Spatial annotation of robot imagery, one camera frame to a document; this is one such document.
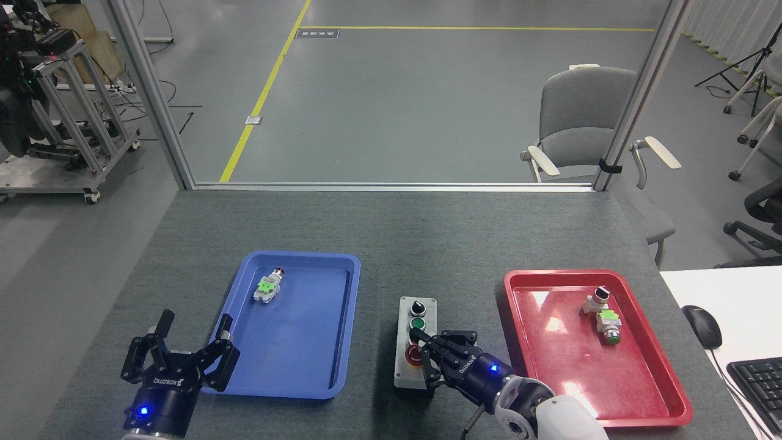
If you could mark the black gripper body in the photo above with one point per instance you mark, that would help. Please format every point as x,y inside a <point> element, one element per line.
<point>482,376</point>
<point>165,403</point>

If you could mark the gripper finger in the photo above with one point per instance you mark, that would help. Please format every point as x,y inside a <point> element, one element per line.
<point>223,363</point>
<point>435,366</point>
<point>449,348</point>
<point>137,360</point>

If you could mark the grey control box with buttons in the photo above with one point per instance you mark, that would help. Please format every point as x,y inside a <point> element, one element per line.
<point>415,366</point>

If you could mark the cardboard box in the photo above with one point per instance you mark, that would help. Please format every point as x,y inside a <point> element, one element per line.
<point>101,52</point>

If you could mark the blue plastic tray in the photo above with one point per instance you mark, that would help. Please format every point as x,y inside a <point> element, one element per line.
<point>293,342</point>

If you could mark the red plastic tray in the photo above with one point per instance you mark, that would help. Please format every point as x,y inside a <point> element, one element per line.
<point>562,360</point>

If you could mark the black computer mouse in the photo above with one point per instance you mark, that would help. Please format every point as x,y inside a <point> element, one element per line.
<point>702,326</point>

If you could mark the silver floor socket cover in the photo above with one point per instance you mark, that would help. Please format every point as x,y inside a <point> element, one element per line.
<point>253,120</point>

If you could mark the grey armchair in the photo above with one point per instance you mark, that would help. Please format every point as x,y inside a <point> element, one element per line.
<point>577,116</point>

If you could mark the black machine on cart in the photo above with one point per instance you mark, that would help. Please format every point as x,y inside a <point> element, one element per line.
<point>12,116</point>

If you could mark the black keyboard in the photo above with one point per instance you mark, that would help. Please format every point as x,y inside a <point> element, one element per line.
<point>760,391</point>

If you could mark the black office chair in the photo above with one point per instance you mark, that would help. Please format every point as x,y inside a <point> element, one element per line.
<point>763,201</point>

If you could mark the dark floor label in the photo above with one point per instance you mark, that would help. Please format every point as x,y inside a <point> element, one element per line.
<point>317,33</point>

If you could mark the white wheeled chair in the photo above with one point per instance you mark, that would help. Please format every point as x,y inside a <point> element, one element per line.
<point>763,122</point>
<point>750,82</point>

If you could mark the black tripod stand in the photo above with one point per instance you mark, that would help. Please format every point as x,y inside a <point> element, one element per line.
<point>760,58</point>

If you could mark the white curtain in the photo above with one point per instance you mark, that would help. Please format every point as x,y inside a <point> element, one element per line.
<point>733,24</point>

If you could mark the red-capped push button switch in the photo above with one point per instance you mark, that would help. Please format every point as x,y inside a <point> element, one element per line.
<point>267,287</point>

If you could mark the green-capped push button switch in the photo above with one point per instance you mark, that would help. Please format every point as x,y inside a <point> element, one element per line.
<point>610,324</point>

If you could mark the black knob selector switch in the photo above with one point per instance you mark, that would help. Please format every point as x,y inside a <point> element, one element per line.
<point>597,299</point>

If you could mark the aluminium frame cart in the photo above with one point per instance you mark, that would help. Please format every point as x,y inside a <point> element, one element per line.
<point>91,146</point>

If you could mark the black clip on post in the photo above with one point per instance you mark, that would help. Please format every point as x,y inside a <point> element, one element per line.
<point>610,165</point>

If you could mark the silver aluminium post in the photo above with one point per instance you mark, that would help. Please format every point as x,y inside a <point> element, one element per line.
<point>638,98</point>
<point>153,98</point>

